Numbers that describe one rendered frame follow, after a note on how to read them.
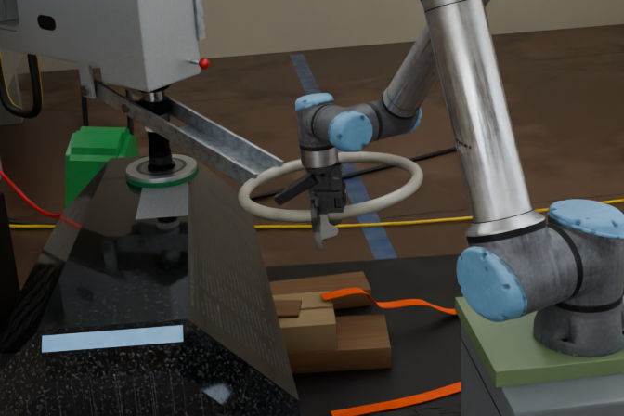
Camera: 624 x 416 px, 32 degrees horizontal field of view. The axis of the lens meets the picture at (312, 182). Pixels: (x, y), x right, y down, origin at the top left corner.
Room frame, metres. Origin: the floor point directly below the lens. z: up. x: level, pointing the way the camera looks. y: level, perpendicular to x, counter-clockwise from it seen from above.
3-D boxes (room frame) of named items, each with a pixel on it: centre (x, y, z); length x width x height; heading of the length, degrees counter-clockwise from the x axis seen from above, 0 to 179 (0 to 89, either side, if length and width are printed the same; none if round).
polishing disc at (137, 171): (3.10, 0.45, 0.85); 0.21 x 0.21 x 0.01
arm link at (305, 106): (2.46, -0.02, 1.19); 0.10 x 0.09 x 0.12; 30
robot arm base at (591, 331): (1.93, -0.53, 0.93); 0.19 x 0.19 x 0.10
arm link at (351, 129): (2.37, -0.08, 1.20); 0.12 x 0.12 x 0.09; 30
